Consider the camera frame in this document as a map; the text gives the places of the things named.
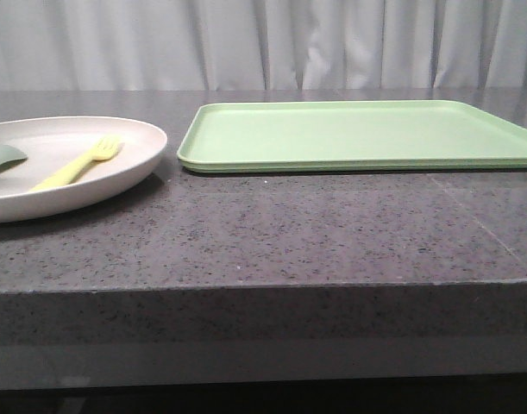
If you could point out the beige round plastic plate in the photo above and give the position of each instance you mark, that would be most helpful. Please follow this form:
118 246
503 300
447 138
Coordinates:
52 142

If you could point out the light green serving tray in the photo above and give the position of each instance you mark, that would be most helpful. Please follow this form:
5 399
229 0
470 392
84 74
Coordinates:
349 136

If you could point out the yellow plastic fork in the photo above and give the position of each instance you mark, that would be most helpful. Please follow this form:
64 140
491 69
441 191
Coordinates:
104 149

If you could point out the white pleated curtain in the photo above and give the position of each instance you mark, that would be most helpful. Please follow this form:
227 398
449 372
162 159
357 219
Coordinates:
261 45

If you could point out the green plastic spoon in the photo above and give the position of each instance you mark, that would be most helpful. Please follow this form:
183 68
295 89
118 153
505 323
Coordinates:
10 157

